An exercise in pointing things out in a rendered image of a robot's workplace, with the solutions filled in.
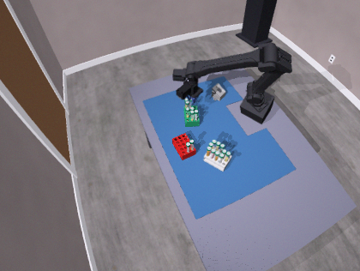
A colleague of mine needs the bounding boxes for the green tube rack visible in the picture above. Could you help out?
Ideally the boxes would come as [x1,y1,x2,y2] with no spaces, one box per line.
[183,105,200,127]

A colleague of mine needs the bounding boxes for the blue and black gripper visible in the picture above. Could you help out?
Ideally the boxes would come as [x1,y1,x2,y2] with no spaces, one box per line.
[187,87,203,103]

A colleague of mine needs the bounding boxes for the blue flat mat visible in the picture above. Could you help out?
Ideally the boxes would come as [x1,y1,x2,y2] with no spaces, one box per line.
[142,76,296,219]

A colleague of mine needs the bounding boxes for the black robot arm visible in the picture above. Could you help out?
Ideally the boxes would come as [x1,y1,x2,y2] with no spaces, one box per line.
[172,42,292,112]

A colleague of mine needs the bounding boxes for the red tube rack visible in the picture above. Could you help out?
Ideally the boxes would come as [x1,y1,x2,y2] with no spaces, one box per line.
[172,133,196,160]

